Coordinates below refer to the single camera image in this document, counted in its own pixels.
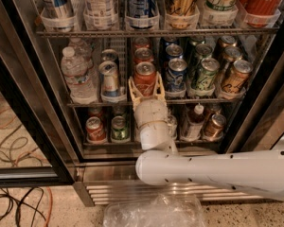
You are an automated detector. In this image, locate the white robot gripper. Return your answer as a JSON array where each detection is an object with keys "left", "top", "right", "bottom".
[{"left": 128, "top": 72, "right": 175, "bottom": 150}]

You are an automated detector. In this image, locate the red coke can front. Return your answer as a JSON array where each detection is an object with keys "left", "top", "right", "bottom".
[{"left": 133, "top": 61, "right": 156, "bottom": 96}]

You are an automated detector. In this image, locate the red coke can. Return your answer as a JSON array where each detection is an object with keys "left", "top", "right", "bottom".
[
  {"left": 133, "top": 37, "right": 151, "bottom": 49},
  {"left": 133, "top": 47, "right": 154, "bottom": 64},
  {"left": 133, "top": 61, "right": 156, "bottom": 96}
]

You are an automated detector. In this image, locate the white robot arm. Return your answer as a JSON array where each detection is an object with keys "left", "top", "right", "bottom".
[{"left": 128, "top": 75, "right": 284, "bottom": 201}]

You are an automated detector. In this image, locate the front blue pepsi can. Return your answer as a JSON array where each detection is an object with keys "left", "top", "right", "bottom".
[{"left": 165, "top": 58, "right": 187, "bottom": 92}]

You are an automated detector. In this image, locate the blue pepsi can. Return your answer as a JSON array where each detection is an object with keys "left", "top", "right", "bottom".
[
  {"left": 164, "top": 44, "right": 184, "bottom": 62},
  {"left": 160, "top": 37, "right": 179, "bottom": 49},
  {"left": 165, "top": 58, "right": 187, "bottom": 92}
]

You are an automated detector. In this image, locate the bottom silver soda can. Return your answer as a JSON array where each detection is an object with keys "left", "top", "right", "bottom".
[{"left": 168, "top": 114, "right": 177, "bottom": 139}]

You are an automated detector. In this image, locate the front red bull can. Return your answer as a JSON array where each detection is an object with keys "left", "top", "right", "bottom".
[{"left": 98, "top": 61, "right": 119, "bottom": 97}]

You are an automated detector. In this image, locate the red bull can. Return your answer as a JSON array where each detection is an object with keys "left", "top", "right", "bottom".
[
  {"left": 98, "top": 61, "right": 119, "bottom": 97},
  {"left": 101, "top": 49, "right": 118, "bottom": 63}
]

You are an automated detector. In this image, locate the bottom green soda can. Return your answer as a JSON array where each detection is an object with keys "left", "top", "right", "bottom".
[{"left": 111, "top": 116, "right": 129, "bottom": 141}]

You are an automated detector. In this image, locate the green soda can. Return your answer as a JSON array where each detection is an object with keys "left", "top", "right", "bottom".
[
  {"left": 111, "top": 116, "right": 129, "bottom": 141},
  {"left": 189, "top": 44, "right": 213, "bottom": 67},
  {"left": 186, "top": 35, "right": 205, "bottom": 51},
  {"left": 191, "top": 58, "right": 220, "bottom": 91}
]

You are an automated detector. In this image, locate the rear red bull can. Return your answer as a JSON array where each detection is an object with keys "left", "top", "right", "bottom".
[{"left": 101, "top": 49, "right": 118, "bottom": 63}]

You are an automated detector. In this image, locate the bottom red soda can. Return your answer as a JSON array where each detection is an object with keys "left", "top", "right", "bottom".
[{"left": 85, "top": 116, "right": 106, "bottom": 142}]

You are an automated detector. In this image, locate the front green soda can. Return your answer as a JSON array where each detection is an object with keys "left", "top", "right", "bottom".
[{"left": 191, "top": 58, "right": 220, "bottom": 91}]

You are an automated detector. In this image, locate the bottom brown soda can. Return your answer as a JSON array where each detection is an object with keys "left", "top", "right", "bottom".
[{"left": 204, "top": 113, "right": 226, "bottom": 138}]

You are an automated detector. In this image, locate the brown soda can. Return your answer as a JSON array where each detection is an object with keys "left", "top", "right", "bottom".
[
  {"left": 219, "top": 45, "right": 242, "bottom": 70},
  {"left": 221, "top": 60, "right": 253, "bottom": 94},
  {"left": 204, "top": 113, "right": 226, "bottom": 138},
  {"left": 215, "top": 35, "right": 237, "bottom": 53}
]

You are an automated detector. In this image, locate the front brown soda can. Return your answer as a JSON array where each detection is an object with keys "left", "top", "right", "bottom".
[{"left": 221, "top": 60, "right": 253, "bottom": 94}]

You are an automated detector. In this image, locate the right glass fridge door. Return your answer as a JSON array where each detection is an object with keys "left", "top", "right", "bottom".
[{"left": 222, "top": 41, "right": 284, "bottom": 153}]

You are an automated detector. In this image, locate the glass fridge door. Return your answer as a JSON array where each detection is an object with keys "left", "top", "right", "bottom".
[
  {"left": 222, "top": 41, "right": 284, "bottom": 153},
  {"left": 0, "top": 0, "right": 77, "bottom": 187}
]

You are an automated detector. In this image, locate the left glass fridge door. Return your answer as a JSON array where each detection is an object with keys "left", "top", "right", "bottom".
[{"left": 0, "top": 0, "right": 77, "bottom": 187}]

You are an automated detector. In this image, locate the top red coke bottle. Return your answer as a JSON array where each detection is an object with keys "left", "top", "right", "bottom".
[{"left": 239, "top": 0, "right": 281, "bottom": 27}]

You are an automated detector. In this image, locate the bottom clear water bottle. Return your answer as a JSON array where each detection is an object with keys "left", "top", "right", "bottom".
[{"left": 134, "top": 122, "right": 141, "bottom": 142}]

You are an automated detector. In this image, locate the clear water bottle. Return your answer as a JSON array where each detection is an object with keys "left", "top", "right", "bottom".
[
  {"left": 68, "top": 38, "right": 94, "bottom": 69},
  {"left": 61, "top": 46, "right": 97, "bottom": 104},
  {"left": 134, "top": 122, "right": 141, "bottom": 142}
]

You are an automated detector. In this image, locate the bottom tea bottle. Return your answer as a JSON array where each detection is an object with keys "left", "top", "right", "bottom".
[{"left": 180, "top": 104, "right": 204, "bottom": 142}]

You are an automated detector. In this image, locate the front clear water bottle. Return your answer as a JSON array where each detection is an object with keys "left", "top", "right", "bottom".
[{"left": 61, "top": 46, "right": 97, "bottom": 104}]

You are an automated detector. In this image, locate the rear clear water bottle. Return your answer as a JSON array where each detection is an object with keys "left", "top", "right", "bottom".
[{"left": 68, "top": 38, "right": 94, "bottom": 69}]

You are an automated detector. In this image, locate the top golden bottle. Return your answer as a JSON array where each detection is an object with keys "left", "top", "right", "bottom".
[{"left": 164, "top": 0, "right": 197, "bottom": 29}]

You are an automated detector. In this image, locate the top white label bottle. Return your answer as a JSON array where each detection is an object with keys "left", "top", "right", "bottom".
[{"left": 85, "top": 0, "right": 117, "bottom": 29}]

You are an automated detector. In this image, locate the clear plastic bin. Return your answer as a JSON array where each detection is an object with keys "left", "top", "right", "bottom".
[{"left": 103, "top": 194, "right": 207, "bottom": 227}]

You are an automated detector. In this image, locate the top blue white bottle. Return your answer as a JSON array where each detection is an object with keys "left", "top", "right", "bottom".
[{"left": 41, "top": 0, "right": 75, "bottom": 32}]

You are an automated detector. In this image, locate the middle wire fridge shelf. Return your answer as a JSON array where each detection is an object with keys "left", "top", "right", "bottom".
[{"left": 67, "top": 98, "right": 241, "bottom": 108}]

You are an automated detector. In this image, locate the wire fridge shelf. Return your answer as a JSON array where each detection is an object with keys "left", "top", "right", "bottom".
[
  {"left": 67, "top": 98, "right": 241, "bottom": 108},
  {"left": 36, "top": 26, "right": 279, "bottom": 38}
]

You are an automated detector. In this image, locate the upper wire fridge shelf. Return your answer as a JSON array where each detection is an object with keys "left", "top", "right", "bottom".
[{"left": 36, "top": 26, "right": 279, "bottom": 38}]

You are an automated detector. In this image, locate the orange floor cable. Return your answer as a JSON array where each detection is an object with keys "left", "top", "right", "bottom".
[{"left": 43, "top": 186, "right": 54, "bottom": 227}]

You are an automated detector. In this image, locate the black floor cable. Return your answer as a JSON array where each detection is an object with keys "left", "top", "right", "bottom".
[{"left": 0, "top": 186, "right": 47, "bottom": 227}]

